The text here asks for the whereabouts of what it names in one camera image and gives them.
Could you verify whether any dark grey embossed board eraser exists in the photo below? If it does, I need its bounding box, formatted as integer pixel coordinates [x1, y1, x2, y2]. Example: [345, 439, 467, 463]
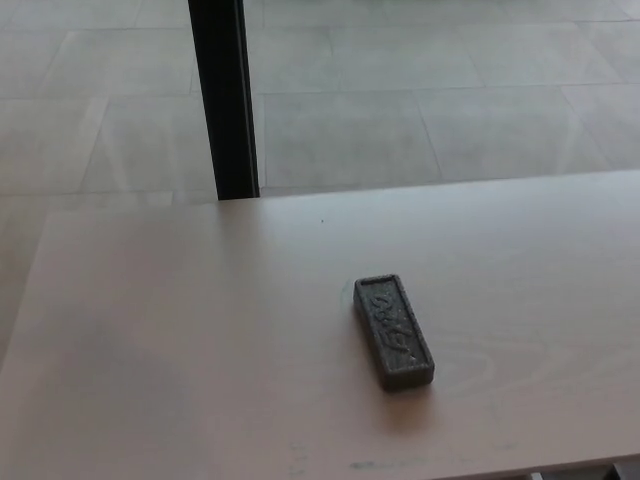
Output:
[352, 273, 436, 394]

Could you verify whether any black vertical window frame post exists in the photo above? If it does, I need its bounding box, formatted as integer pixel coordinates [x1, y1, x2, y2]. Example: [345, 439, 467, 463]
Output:
[187, 0, 261, 202]

